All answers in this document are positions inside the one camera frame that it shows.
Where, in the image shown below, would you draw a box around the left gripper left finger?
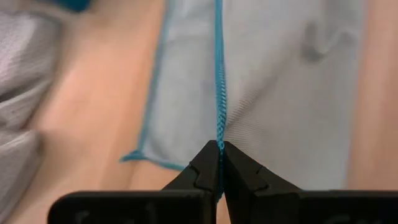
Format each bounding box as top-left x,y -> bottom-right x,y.
47,139 -> 223,224

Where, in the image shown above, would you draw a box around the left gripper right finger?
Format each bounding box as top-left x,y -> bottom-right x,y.
222,140 -> 398,224

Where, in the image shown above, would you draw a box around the light blue microfiber towel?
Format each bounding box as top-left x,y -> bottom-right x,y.
119,0 -> 368,202

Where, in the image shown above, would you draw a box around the grey microfiber towel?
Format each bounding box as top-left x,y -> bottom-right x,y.
0,9 -> 62,223

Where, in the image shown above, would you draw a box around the teal plastic bin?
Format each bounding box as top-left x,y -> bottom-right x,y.
54,0 -> 93,13

